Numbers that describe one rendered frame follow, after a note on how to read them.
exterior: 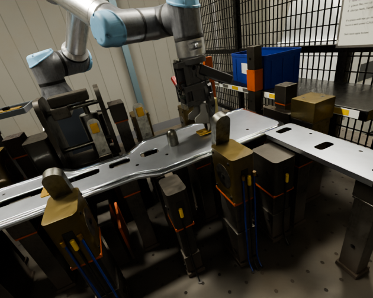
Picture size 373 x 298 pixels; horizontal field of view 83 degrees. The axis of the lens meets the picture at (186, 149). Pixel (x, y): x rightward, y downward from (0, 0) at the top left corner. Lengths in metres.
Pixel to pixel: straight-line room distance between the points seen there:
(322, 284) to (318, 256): 0.07
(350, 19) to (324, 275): 0.78
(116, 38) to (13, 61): 2.86
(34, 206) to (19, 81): 2.86
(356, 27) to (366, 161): 0.53
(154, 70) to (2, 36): 1.75
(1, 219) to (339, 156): 0.73
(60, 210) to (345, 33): 0.98
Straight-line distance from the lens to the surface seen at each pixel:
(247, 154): 0.45
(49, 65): 1.19
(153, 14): 0.63
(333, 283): 0.70
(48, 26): 3.30
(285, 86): 0.78
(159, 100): 3.44
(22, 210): 0.62
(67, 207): 0.45
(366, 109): 0.73
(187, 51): 0.58
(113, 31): 0.56
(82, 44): 1.14
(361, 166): 0.53
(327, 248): 0.75
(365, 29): 0.95
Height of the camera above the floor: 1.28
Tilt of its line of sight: 28 degrees down
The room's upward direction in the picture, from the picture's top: 11 degrees counter-clockwise
